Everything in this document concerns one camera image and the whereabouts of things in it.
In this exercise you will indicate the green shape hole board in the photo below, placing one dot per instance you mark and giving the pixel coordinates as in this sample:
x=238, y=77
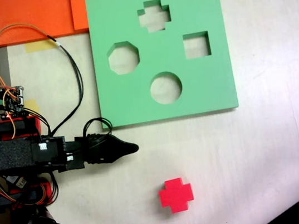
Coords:
x=205, y=86

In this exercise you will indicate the orange flat block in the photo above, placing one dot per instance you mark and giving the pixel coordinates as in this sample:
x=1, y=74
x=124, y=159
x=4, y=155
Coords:
x=28, y=14
x=92, y=2

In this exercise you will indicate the small yellow tape piece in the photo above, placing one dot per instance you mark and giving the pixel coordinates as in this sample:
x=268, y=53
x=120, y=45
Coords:
x=32, y=106

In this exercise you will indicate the black circuit board with chips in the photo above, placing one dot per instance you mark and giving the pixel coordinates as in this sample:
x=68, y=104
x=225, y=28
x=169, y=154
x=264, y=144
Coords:
x=17, y=181

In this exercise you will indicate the red printed base bracket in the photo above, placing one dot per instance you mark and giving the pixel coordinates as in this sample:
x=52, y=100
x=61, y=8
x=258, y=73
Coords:
x=46, y=190
x=31, y=125

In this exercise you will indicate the red cross columnar block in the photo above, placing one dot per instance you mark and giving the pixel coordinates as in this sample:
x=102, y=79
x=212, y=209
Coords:
x=176, y=195

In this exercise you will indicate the long yellow tape strip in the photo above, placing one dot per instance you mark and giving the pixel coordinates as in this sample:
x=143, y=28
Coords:
x=39, y=45

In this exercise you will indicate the circuit board with green terminal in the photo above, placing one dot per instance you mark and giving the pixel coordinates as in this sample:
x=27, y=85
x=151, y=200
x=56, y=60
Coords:
x=13, y=102

